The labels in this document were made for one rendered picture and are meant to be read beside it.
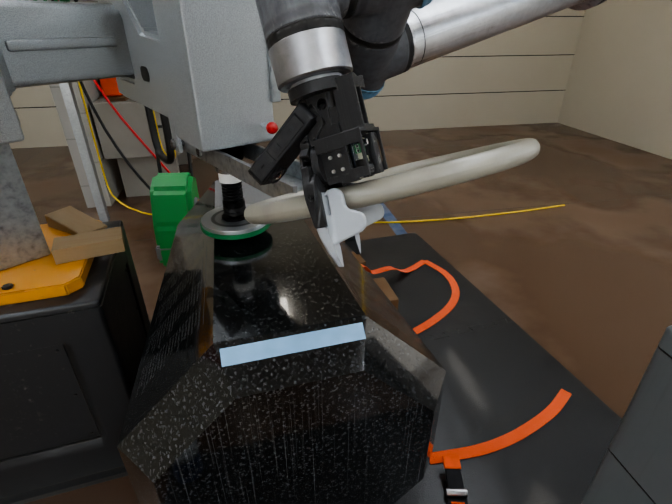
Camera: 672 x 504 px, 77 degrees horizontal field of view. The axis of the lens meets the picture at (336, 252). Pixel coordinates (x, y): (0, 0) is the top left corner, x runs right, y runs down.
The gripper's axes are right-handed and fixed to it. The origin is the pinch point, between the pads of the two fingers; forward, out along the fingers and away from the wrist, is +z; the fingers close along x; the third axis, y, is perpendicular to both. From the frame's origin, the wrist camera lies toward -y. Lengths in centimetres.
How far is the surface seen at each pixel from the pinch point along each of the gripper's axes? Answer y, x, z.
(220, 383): -42, 13, 26
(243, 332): -38.5, 21.2, 18.7
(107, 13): -90, 63, -77
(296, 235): -47, 67, 6
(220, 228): -62, 51, -2
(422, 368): -10, 49, 44
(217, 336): -42.9, 17.9, 17.8
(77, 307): -99, 25, 9
